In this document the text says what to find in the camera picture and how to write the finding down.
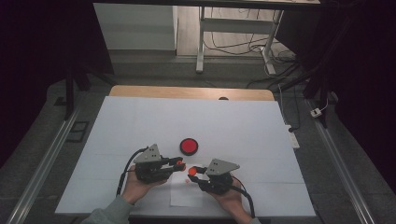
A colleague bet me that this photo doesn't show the dark curtain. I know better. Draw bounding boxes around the dark curtain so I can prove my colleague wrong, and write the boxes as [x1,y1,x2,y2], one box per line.
[0,0,115,171]
[275,0,396,195]

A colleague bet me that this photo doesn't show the wooden table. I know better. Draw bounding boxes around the wooden table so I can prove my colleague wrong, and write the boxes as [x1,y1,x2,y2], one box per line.
[108,84,276,103]

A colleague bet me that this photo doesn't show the white desk frame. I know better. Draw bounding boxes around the white desk frame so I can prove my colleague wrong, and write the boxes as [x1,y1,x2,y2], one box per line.
[195,6,285,76]

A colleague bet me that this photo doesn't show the white paper sheet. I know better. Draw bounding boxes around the white paper sheet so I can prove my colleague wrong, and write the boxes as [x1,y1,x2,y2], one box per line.
[169,163,213,209]

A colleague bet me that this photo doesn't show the person's right hand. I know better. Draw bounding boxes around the person's right hand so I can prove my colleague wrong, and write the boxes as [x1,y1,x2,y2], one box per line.
[209,179,248,219]

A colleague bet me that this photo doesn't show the black metal stand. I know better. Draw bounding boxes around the black metal stand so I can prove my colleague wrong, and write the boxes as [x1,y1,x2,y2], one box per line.
[63,60,117,121]
[274,15,358,129]

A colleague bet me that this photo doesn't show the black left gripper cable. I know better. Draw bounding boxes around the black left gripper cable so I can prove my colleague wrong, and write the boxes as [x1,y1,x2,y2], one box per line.
[115,147,149,197]

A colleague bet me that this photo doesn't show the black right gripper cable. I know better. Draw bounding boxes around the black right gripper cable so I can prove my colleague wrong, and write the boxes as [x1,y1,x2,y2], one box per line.
[231,175,257,219]

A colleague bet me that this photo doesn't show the round red ink pad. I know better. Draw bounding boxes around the round red ink pad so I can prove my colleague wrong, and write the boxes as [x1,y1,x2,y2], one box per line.
[178,137,200,157]

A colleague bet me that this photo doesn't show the black floor cables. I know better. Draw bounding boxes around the black floor cables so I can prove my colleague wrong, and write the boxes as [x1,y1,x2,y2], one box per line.
[203,7,302,90]

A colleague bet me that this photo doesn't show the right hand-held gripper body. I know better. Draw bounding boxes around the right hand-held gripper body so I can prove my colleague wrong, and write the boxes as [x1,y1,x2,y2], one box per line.
[198,158,241,196]

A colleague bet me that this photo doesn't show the white table cover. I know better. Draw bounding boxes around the white table cover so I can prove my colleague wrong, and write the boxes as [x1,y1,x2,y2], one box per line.
[54,95,318,218]

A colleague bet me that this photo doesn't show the black floor frame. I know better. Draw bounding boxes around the black floor frame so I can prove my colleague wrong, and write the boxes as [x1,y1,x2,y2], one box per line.
[65,120,91,144]

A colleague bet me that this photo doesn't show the aluminium floor rail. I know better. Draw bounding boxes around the aluminium floor rail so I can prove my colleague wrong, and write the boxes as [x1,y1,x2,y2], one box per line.
[305,98,376,224]
[6,104,82,224]

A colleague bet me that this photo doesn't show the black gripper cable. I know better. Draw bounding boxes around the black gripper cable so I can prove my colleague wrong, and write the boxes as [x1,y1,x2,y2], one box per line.
[115,147,149,197]
[231,175,257,219]

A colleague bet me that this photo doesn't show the person's left hand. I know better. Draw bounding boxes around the person's left hand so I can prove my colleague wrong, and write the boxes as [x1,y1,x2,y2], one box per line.
[120,169,168,206]

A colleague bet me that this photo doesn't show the white power strip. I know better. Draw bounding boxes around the white power strip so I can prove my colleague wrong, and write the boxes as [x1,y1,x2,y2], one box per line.
[285,124,301,150]

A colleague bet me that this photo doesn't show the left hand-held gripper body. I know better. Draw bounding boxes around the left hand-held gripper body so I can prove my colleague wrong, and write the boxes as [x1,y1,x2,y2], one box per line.
[133,143,175,184]

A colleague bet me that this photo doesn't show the white cabinet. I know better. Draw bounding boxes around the white cabinet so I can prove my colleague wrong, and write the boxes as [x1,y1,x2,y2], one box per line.
[92,3,178,51]

